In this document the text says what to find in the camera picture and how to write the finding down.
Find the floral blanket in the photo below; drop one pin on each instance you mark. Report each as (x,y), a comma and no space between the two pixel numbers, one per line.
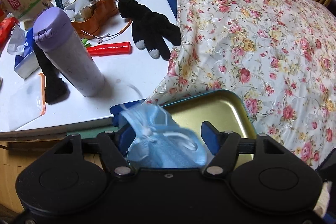
(262,43)

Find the neckband earphones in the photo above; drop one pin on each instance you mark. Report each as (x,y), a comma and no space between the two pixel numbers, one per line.
(98,40)

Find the orange-edged plastic sleeve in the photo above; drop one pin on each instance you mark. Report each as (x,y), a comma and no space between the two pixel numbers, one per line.
(21,108)

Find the blue tissue box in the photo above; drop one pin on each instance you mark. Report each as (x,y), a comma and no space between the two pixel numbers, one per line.
(25,66)

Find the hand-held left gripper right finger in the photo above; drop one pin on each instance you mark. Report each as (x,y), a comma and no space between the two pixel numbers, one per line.
(210,137)

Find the black glove grey fingertips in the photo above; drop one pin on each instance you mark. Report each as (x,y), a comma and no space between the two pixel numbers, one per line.
(149,24)

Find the gold metal tin tray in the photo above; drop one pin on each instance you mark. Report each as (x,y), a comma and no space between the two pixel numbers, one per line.
(223,113)

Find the green foam edge guard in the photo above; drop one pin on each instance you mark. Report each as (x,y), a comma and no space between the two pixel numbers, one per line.
(92,130)

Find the red plastic case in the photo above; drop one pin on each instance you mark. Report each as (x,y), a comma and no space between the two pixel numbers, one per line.
(110,48)

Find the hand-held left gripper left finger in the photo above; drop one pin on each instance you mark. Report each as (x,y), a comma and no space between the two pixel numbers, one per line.
(126,140)

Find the purple thermos bottle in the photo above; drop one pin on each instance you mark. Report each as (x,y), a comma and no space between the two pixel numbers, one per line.
(76,64)

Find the blue face mask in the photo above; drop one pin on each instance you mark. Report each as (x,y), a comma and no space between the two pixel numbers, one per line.
(157,145)

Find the red packet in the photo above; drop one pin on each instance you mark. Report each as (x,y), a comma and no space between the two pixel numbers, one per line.
(6,29)

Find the blue table corner guard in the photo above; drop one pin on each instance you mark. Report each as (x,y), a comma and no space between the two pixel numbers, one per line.
(118,108)
(172,3)

